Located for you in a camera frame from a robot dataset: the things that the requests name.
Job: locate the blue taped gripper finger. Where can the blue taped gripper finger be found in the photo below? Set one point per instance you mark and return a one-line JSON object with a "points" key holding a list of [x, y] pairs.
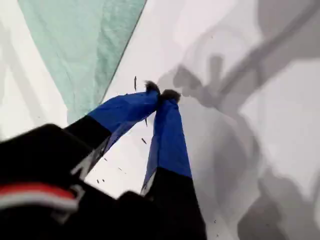
{"points": [[170, 140], [125, 110]]}

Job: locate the pale green t-shirt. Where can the pale green t-shirt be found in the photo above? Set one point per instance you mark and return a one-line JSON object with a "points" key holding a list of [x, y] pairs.
{"points": [[75, 50]]}

